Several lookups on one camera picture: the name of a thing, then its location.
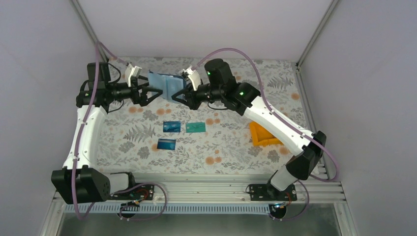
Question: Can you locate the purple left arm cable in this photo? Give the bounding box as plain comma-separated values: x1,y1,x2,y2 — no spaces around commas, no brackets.
71,41,129,221

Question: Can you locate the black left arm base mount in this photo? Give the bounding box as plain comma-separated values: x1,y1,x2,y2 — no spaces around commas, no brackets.
106,172,155,202

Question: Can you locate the dark blue credit card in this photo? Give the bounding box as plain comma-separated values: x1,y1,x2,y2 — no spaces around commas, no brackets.
163,121,181,133

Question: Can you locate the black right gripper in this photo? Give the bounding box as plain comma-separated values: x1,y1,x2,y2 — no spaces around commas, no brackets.
171,83,223,110

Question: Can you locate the aluminium rail base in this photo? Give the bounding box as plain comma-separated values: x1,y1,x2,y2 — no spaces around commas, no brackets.
65,173,347,214

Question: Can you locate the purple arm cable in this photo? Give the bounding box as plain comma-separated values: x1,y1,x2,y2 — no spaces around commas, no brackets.
71,41,129,221
192,48,340,182

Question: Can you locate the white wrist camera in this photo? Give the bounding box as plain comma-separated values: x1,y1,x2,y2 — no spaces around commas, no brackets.
124,63,142,88
179,65,203,91

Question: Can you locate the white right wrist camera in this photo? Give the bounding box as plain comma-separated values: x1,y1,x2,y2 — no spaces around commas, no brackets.
179,65,203,91

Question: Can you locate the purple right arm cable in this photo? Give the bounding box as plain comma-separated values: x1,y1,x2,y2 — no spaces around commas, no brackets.
192,48,340,182

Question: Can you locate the blue leather card holder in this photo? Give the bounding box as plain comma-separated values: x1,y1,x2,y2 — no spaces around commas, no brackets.
148,71,186,104

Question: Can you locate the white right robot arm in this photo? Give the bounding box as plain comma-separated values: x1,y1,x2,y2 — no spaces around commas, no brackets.
172,59,327,200

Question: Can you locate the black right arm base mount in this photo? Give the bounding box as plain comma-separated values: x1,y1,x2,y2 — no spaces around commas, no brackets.
245,183,298,202

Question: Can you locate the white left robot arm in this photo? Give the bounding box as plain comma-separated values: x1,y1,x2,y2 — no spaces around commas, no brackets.
51,62,163,204

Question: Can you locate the yellow plastic bin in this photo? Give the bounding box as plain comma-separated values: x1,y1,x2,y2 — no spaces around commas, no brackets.
249,121,283,147

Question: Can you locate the blue striped credit card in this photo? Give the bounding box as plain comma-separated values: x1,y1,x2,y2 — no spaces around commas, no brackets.
157,138,176,150

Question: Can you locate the floral table cloth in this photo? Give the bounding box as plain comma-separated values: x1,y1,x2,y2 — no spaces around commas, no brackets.
97,57,307,175

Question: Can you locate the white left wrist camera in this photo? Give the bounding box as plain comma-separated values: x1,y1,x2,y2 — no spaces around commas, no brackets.
124,63,142,88

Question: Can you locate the green credit card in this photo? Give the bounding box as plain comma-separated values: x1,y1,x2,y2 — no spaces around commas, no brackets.
185,122,206,133

